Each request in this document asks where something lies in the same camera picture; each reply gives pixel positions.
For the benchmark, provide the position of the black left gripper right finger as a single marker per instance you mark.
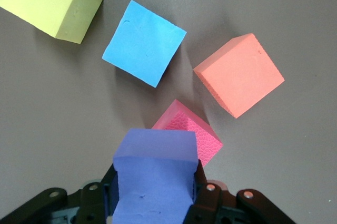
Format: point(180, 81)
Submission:
point(237, 208)

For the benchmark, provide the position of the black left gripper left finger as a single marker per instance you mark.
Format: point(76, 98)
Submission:
point(65, 208)

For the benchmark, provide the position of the purple foam cube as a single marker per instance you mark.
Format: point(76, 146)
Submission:
point(155, 181)

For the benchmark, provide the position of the red foam cube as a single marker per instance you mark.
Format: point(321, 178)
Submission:
point(202, 142)

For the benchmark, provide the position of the brown table cover sheet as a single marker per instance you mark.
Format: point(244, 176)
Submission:
point(52, 116)

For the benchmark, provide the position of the orange foam cube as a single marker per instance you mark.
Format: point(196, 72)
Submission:
point(242, 76)

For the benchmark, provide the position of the blue foam cube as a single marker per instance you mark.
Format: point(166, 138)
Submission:
point(143, 42)

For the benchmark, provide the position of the yellow foam cube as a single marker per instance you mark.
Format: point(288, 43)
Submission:
point(44, 0)

